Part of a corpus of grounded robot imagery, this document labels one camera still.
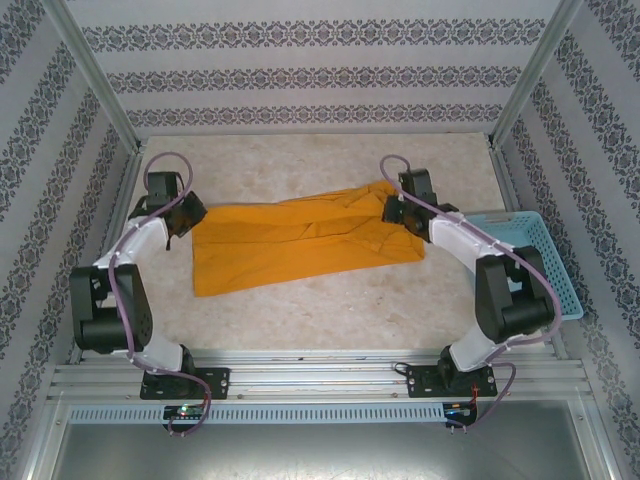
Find light blue plastic basket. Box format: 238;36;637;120
462;210;585;321

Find grey steel sheet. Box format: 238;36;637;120
49;422;601;480

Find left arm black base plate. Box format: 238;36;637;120
139;367;232;401

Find orange t-shirt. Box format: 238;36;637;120
192;180;426;299

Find aluminium corner post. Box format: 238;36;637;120
42;0;147;154
487;0;586;151

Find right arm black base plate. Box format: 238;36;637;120
405;363;499;400

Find aluminium mounting rail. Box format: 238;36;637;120
47;348;586;402

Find grey slotted cable duct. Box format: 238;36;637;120
67;403;447;424

